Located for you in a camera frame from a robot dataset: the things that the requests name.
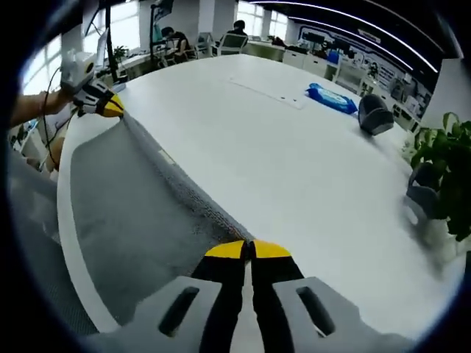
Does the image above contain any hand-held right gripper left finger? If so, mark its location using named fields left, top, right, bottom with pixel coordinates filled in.
left=124, top=239, right=249, bottom=353

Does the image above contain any grey towel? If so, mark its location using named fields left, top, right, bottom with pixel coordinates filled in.
left=68, top=110, right=255, bottom=328

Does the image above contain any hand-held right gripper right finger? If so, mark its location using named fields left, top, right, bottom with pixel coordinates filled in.
left=249, top=238, right=383, bottom=353

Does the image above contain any blue wipes packet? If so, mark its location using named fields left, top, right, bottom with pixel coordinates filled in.
left=304, top=82, right=359, bottom=116

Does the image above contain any white desktop monitor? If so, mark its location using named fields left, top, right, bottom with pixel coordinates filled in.
left=95, top=26, right=111, bottom=68

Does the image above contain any small green desk plant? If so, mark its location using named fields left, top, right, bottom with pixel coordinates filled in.
left=111, top=45, right=130, bottom=64

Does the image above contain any small black monitor on pole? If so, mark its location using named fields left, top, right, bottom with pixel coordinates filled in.
left=149, top=0, right=174, bottom=67

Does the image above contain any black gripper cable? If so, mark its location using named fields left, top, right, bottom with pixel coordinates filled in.
left=38, top=65, right=68, bottom=167

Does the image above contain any grey pod-shaped object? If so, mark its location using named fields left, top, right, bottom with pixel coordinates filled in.
left=357, top=93, right=396, bottom=138
left=403, top=160, right=443, bottom=226

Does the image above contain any green potted plant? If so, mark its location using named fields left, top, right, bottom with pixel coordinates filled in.
left=409, top=111, right=471, bottom=243

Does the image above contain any white plant basket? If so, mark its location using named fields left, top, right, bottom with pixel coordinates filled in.
left=422, top=215, right=469, bottom=260

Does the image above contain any grey mesh office chair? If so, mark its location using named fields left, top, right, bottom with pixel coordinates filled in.
left=6, top=146, right=101, bottom=338

